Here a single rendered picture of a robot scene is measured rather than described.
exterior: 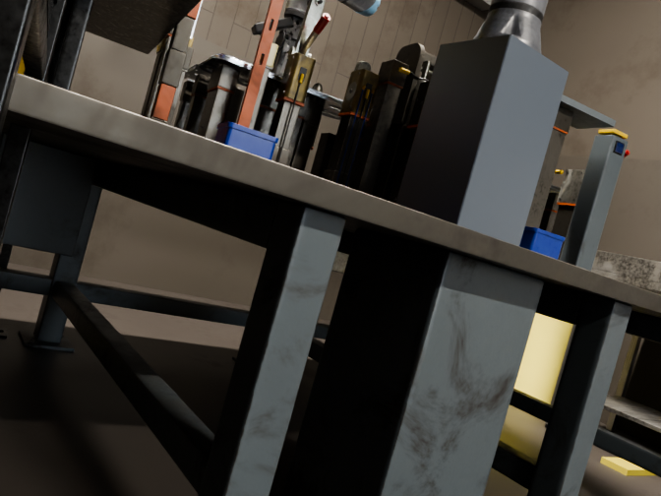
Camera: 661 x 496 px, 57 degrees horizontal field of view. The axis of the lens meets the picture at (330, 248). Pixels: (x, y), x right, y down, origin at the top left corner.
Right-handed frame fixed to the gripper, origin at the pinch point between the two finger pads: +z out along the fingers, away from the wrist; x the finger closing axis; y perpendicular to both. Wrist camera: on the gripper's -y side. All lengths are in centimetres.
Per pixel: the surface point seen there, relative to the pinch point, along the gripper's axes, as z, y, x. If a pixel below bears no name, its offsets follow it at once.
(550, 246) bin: 27, 69, -54
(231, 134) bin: 26, -21, -54
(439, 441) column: 73, 29, -80
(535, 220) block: 20, 72, -42
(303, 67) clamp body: 0.3, -0.2, -25.0
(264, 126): 14.9, -0.3, -6.6
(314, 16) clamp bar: -14.0, 0.0, -21.7
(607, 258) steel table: 13, 194, 34
